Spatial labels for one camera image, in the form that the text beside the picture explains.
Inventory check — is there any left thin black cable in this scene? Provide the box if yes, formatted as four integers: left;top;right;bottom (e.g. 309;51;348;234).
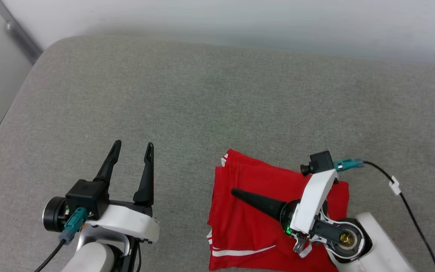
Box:
34;240;68;272

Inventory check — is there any thin black cable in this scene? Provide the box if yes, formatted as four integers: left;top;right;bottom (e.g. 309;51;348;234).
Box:
362;160;435;272
34;240;68;272

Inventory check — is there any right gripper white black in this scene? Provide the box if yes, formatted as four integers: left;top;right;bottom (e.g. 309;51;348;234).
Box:
231;169;366;262

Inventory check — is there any teal cable connector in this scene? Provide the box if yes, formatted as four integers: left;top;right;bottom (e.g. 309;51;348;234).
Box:
59;207;89;246
333;158;364;172

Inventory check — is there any right teal cable connector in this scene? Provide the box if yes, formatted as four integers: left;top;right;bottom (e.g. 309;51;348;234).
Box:
333;158;364;172

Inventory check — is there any red white basketball jersey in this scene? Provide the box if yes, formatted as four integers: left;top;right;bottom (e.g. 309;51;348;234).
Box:
207;148;350;272

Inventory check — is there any dark grey wall strip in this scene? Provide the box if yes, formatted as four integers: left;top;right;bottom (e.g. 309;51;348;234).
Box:
0;0;45;65

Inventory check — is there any left teal cable connector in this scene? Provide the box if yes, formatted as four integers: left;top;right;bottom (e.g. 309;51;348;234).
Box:
59;207;89;246

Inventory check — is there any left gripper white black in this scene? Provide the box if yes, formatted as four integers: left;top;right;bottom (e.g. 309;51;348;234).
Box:
43;140;160;244

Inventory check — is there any right thin black cable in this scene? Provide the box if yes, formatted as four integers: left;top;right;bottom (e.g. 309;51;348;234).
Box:
362;160;435;272

